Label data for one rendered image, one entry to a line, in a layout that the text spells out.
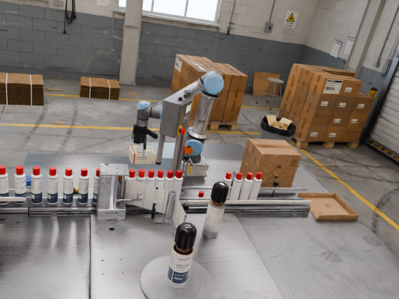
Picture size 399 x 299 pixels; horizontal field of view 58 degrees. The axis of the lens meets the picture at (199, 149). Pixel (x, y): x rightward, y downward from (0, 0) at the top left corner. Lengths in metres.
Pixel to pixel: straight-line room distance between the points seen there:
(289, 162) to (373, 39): 5.09
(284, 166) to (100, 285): 1.45
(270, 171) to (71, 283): 1.43
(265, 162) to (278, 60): 6.26
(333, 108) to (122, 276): 4.74
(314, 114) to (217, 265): 4.19
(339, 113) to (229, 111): 1.69
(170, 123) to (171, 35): 5.66
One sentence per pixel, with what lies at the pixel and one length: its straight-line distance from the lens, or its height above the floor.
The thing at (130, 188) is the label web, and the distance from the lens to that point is 1.94.
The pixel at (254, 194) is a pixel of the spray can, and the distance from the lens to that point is 2.24.
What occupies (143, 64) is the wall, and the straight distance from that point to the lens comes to 7.47.
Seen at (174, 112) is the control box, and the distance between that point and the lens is 1.86.
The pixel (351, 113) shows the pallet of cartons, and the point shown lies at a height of 0.63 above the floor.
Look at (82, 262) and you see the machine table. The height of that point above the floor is 0.83.
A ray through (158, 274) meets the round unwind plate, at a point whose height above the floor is 0.89.
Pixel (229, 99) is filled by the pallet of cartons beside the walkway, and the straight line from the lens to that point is 5.66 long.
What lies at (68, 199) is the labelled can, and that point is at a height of 0.91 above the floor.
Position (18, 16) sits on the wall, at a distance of 7.22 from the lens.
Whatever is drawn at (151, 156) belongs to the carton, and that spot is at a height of 0.97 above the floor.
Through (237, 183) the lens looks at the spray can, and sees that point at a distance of 2.14.
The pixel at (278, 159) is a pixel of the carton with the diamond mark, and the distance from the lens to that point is 2.46.
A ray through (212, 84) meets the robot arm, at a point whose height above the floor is 1.51.
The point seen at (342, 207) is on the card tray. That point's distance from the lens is 2.69.
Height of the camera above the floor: 2.04
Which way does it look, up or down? 24 degrees down
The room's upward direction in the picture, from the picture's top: 11 degrees clockwise
